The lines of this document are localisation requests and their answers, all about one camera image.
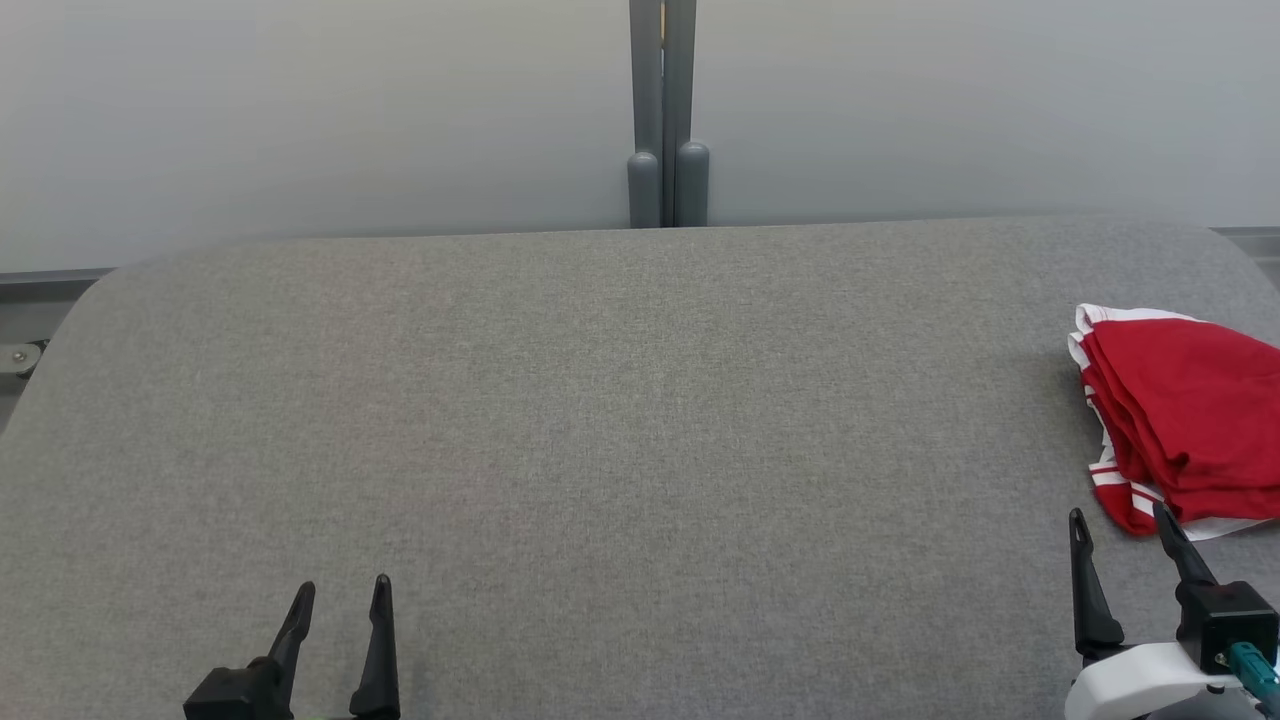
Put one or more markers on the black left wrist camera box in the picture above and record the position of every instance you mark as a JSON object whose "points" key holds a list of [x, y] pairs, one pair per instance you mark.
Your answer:
{"points": [[230, 695]]}

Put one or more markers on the grey partition post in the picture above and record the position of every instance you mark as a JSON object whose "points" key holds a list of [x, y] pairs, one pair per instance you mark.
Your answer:
{"points": [[664, 70]]}

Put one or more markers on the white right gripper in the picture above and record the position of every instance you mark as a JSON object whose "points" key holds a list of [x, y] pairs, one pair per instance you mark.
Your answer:
{"points": [[1130, 680]]}

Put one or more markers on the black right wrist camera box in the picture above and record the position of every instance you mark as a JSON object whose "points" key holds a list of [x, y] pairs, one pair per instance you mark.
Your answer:
{"points": [[1225, 620]]}

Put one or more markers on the red shorts with white stripe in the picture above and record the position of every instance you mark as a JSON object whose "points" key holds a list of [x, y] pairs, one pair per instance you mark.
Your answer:
{"points": [[1190, 400]]}

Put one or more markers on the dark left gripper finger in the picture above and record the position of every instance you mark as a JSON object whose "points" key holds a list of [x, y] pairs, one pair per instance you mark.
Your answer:
{"points": [[292, 630], [380, 660]]}

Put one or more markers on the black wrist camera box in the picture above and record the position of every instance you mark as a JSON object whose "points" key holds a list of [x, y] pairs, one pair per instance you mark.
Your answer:
{"points": [[230, 695], [1225, 620]]}

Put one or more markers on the metal bracket with screw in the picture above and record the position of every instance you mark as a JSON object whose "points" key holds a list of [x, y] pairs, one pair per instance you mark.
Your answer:
{"points": [[18, 357]]}

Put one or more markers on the grey round post foot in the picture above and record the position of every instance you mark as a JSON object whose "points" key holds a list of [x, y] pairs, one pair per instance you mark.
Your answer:
{"points": [[644, 190], [692, 185]]}

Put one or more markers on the grey fabric sofa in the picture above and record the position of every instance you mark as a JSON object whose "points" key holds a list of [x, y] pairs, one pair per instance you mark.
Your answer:
{"points": [[600, 450]]}

